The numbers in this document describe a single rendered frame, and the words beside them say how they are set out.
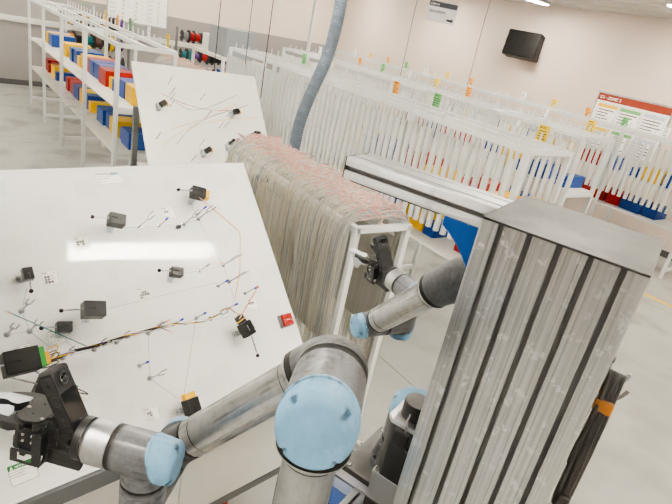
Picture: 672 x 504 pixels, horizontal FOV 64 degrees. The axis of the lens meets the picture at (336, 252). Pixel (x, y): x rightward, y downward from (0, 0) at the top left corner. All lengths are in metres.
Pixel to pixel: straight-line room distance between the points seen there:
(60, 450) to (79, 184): 1.28
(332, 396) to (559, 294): 0.37
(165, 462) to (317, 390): 0.31
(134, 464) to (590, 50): 10.06
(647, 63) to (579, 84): 1.10
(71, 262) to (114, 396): 0.47
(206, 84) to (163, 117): 0.59
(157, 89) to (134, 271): 3.20
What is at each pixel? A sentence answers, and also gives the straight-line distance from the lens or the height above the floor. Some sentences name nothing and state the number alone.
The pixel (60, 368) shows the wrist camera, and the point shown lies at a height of 1.66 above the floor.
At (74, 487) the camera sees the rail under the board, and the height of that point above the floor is 0.85.
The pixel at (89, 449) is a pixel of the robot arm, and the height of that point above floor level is 1.58.
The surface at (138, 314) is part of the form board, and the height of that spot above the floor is 1.20.
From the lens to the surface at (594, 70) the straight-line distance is 10.41.
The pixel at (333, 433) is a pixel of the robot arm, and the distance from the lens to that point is 0.77.
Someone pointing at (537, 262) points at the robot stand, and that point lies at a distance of 0.87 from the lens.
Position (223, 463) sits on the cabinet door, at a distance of 2.35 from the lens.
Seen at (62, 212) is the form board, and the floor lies 1.49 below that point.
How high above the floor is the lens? 2.25
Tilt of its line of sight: 22 degrees down
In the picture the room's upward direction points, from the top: 12 degrees clockwise
